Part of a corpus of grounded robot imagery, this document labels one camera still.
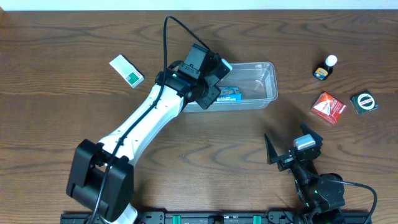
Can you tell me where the clear plastic container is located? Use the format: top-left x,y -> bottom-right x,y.
183,61 -> 279,113

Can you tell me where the white green medicine box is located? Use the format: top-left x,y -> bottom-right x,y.
109,55 -> 145,88

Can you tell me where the blue medicine box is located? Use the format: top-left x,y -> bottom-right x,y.
216,86 -> 242,102

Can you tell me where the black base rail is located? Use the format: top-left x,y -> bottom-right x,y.
60,210 -> 373,224

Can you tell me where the dark green square packet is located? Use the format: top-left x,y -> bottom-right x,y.
350,90 -> 379,114

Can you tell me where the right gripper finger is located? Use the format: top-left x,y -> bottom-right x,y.
264,134 -> 278,164
300,121 -> 323,146

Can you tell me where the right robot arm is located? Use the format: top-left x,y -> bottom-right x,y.
264,122 -> 345,223

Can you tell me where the red Panadol ActiFast box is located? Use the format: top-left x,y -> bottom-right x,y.
311,92 -> 346,125

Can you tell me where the dark bottle white cap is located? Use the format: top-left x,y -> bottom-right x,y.
313,55 -> 338,80

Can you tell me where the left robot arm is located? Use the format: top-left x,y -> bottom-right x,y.
66,51 -> 233,223

